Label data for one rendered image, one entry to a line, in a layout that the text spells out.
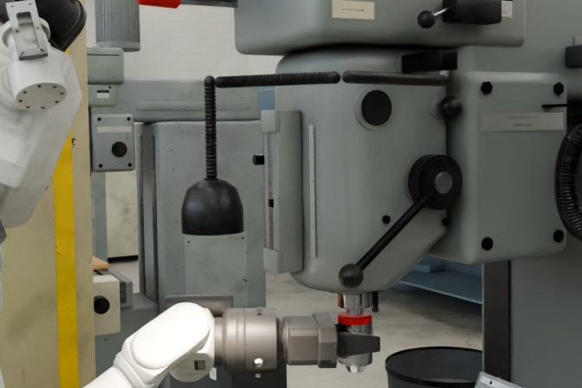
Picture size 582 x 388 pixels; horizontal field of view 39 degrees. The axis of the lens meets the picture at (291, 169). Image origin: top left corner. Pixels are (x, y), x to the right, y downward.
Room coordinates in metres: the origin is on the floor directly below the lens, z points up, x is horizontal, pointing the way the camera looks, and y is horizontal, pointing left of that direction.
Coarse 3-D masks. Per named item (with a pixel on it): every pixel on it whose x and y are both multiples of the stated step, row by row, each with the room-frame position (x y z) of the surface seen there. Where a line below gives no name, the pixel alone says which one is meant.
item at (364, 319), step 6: (342, 312) 1.13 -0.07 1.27; (366, 312) 1.12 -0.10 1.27; (342, 318) 1.10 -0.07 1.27; (348, 318) 1.09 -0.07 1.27; (354, 318) 1.09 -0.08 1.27; (360, 318) 1.09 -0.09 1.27; (366, 318) 1.10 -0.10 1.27; (348, 324) 1.09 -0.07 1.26; (354, 324) 1.09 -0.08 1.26; (360, 324) 1.09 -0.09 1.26
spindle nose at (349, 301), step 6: (342, 294) 1.10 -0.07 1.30; (348, 294) 1.09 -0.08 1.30; (354, 294) 1.09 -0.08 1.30; (360, 294) 1.09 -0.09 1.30; (366, 294) 1.10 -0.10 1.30; (342, 300) 1.10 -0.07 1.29; (348, 300) 1.09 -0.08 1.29; (354, 300) 1.09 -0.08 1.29; (360, 300) 1.09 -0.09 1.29; (366, 300) 1.10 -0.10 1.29; (342, 306) 1.10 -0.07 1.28; (348, 306) 1.09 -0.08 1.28; (354, 306) 1.09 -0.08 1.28; (360, 306) 1.09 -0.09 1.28; (366, 306) 1.10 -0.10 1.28
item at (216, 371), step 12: (216, 372) 1.42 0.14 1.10; (276, 372) 1.44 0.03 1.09; (180, 384) 1.52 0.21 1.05; (192, 384) 1.48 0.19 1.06; (204, 384) 1.45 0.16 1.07; (216, 384) 1.42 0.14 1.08; (228, 384) 1.39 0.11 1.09; (240, 384) 1.39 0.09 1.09; (252, 384) 1.40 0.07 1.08; (264, 384) 1.42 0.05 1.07; (276, 384) 1.44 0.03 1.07
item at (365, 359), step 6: (342, 324) 1.10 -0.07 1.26; (366, 324) 1.10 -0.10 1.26; (342, 330) 1.10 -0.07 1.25; (348, 330) 1.09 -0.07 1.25; (354, 330) 1.09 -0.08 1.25; (360, 330) 1.09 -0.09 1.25; (366, 330) 1.10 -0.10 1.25; (360, 354) 1.09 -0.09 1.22; (366, 354) 1.10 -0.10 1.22; (342, 360) 1.10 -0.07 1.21; (348, 360) 1.09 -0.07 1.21; (354, 360) 1.09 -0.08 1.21; (360, 360) 1.09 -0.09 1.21; (366, 360) 1.10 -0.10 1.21
